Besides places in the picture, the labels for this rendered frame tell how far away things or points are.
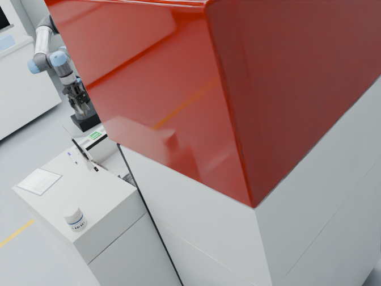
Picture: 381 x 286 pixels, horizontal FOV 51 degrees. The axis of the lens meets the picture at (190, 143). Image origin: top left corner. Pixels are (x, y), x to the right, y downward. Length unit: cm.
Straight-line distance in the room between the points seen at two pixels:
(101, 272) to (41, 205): 42
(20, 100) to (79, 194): 307
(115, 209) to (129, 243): 21
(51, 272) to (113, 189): 138
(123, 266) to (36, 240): 157
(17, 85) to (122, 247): 324
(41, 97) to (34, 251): 216
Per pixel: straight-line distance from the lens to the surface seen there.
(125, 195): 178
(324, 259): 176
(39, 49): 228
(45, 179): 213
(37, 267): 322
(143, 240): 195
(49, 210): 193
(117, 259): 190
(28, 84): 488
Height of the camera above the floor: 207
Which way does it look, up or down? 35 degrees down
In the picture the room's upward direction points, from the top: 18 degrees counter-clockwise
